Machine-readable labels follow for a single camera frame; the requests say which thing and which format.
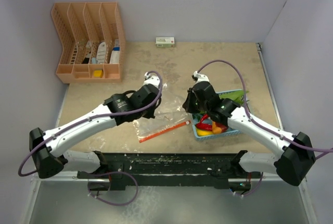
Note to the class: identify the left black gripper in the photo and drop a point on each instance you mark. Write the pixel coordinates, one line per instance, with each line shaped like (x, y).
(150, 113)

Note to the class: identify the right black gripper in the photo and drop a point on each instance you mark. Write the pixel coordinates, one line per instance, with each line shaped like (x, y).
(188, 105)

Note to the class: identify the green leafy vegetable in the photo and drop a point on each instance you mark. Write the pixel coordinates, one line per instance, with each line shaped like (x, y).
(237, 96)

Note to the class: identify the polka dot zip bag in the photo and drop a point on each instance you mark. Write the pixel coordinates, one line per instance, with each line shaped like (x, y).
(170, 101)

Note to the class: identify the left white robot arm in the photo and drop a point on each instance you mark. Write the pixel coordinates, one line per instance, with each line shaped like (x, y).
(50, 150)

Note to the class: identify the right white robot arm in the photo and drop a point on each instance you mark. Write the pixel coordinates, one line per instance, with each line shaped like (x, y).
(291, 156)

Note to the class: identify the red zipper clear bag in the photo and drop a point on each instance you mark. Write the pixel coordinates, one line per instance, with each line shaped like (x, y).
(147, 129)

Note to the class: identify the red chili pepper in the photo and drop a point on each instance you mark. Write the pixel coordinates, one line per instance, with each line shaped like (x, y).
(203, 118)
(204, 126)

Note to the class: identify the blue plastic basket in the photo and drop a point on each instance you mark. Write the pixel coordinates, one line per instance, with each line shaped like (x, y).
(196, 118)

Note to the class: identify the yellow pepper piece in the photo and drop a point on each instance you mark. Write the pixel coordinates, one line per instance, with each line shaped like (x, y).
(200, 132)

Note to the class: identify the blue white box in organizer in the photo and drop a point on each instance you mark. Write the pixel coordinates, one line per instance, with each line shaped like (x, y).
(115, 53)

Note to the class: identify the yellow block in organizer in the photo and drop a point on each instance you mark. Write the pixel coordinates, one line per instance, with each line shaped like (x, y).
(98, 73)

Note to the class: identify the small green white box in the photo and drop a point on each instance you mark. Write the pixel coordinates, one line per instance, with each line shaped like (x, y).
(165, 42)

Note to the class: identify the white tube in organizer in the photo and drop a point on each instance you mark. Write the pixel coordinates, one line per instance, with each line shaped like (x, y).
(101, 53)

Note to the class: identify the orange plastic desk organizer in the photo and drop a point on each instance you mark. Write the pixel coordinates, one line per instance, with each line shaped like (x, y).
(81, 27)

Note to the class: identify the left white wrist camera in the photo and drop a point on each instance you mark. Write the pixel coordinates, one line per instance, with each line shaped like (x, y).
(151, 79)

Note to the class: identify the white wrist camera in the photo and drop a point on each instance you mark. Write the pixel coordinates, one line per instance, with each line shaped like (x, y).
(151, 79)
(197, 77)

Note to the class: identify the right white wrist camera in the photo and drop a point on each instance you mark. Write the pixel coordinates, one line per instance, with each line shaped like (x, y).
(197, 77)

